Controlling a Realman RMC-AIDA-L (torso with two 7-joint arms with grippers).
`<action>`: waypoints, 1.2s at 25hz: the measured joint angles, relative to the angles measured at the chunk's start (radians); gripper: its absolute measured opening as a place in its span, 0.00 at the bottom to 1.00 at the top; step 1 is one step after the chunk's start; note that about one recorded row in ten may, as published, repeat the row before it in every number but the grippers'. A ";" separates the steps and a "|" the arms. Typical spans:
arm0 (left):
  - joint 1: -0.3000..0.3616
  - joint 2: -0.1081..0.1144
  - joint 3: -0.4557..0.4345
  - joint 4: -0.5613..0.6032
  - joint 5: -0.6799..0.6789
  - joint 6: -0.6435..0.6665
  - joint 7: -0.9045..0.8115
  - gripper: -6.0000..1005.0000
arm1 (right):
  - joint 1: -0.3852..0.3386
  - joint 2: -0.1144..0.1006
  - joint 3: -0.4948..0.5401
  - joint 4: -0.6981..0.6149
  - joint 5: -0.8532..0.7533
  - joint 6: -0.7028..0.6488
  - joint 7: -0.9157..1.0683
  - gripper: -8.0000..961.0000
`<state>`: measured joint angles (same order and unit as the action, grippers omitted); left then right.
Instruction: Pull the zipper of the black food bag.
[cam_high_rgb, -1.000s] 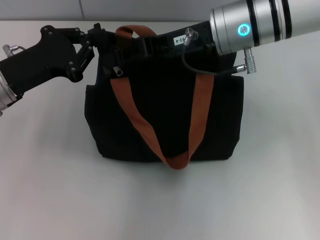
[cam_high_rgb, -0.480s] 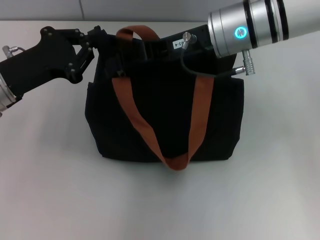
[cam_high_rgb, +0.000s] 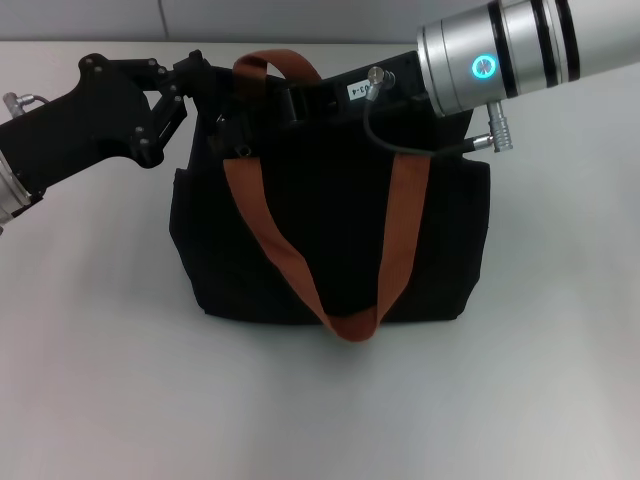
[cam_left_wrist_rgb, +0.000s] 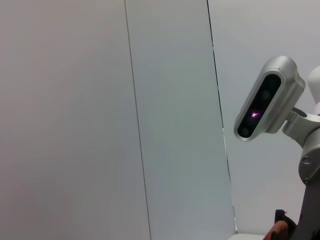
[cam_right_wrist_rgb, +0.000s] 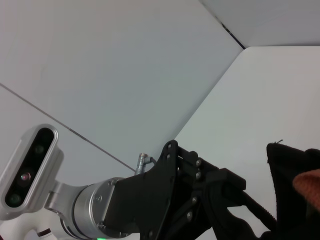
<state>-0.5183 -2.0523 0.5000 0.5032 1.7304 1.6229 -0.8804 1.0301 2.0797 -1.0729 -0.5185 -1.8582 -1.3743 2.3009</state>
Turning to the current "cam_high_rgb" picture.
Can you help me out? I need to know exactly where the gripper cable with plug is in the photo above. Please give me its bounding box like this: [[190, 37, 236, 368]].
[[2, 91, 49, 119], [362, 66, 516, 159]]

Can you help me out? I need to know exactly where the right gripper cable with plug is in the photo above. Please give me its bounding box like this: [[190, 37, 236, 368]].
[[362, 66, 516, 159]]

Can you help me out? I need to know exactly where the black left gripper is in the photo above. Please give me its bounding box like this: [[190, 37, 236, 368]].
[[0, 48, 206, 201]]

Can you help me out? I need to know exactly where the left gripper cable with plug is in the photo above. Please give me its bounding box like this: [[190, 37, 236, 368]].
[[2, 91, 49, 119]]

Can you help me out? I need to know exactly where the black bag with brown handles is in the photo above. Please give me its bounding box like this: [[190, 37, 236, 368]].
[[169, 49, 491, 344]]

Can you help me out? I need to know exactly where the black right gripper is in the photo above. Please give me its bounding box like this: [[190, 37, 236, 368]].
[[209, 49, 439, 160]]

